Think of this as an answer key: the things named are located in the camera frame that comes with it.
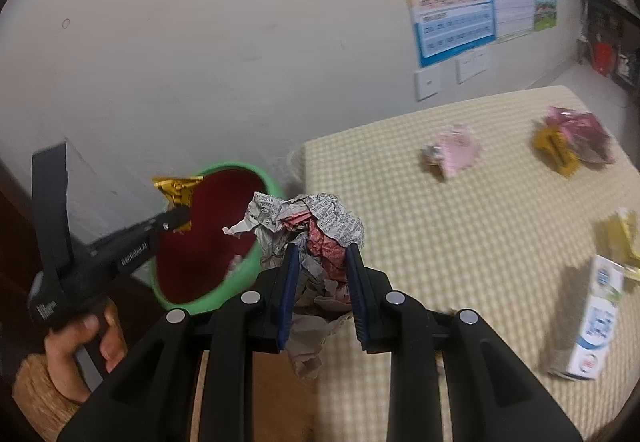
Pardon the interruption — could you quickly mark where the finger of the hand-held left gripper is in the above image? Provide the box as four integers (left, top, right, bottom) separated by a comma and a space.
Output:
147, 206, 193, 237

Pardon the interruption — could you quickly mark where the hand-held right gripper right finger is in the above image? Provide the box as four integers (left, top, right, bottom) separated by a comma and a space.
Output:
345, 244, 583, 442

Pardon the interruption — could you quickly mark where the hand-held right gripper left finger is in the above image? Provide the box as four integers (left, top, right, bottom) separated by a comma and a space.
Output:
57, 242, 301, 442

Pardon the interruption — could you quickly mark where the gold foil wrapper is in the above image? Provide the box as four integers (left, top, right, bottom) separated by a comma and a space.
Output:
152, 176, 203, 233

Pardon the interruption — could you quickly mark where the green rimmed red bin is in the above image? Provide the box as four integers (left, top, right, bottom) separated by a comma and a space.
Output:
149, 162, 286, 315

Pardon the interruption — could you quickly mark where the white printed wrapper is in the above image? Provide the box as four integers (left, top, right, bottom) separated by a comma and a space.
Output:
222, 192, 366, 380

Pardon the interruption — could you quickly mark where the pink wrapper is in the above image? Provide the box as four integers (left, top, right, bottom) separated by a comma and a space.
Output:
422, 124, 483, 180

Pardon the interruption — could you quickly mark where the yellow black print wrapper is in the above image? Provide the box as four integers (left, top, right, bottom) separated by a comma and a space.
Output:
532, 129, 581, 179

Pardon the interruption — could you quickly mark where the maroon snack bag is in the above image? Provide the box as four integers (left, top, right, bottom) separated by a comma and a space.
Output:
542, 106, 615, 166

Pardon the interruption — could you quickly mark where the person's left forearm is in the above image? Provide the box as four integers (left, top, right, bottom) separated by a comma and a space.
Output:
11, 352, 83, 442

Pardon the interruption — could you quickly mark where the person's left hand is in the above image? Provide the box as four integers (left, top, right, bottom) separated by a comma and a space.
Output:
44, 299, 128, 404

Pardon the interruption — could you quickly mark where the dark wooden door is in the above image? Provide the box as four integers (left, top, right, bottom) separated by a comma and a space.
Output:
0, 157, 43, 358

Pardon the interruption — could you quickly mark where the yellow checkered tablecloth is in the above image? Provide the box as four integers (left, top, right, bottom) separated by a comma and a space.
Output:
287, 86, 640, 442

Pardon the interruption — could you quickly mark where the white blue milk carton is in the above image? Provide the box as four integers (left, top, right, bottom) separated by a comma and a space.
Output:
547, 254, 626, 380

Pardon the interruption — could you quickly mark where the pale yellow wrapper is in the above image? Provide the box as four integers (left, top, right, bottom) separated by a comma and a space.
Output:
597, 208, 640, 280

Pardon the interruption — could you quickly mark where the red box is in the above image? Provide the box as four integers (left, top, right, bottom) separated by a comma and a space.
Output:
592, 42, 615, 75

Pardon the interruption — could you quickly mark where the dark shelf unit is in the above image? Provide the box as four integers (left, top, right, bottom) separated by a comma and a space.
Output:
575, 0, 640, 90

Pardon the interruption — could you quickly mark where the white wall switch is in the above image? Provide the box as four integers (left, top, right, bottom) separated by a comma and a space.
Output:
413, 68, 443, 101

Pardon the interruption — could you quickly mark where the white wall socket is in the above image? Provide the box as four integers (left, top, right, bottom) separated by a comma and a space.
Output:
470, 46, 489, 76
455, 52, 476, 83

